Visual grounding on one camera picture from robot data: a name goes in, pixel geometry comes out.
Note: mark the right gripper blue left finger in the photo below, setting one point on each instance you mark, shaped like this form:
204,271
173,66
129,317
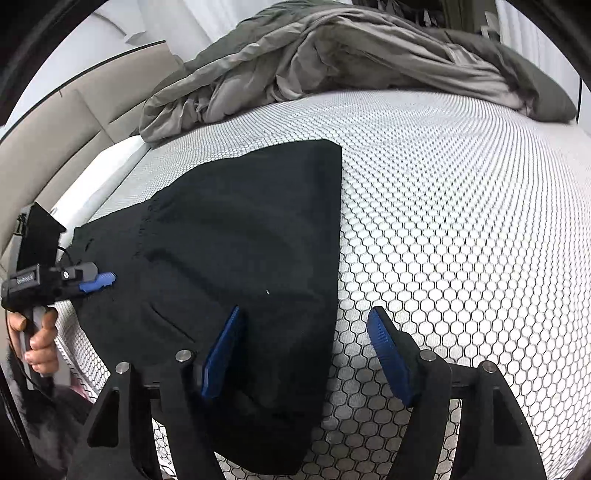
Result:
117,441

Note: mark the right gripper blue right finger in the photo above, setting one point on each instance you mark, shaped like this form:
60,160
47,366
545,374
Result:
495,440

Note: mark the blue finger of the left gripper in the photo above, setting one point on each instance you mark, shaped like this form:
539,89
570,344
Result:
102,280

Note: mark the black pants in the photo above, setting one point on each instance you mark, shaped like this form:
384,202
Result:
258,234

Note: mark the person's left hand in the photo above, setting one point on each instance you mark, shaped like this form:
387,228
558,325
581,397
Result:
42,356

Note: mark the beige padded headboard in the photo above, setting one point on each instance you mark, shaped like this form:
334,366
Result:
51,145

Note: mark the white mesh mattress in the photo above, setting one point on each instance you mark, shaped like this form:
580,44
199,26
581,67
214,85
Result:
468,222

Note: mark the grey crumpled duvet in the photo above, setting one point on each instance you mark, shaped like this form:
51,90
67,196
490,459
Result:
294,49

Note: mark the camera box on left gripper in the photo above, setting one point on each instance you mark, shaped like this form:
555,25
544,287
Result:
35,239

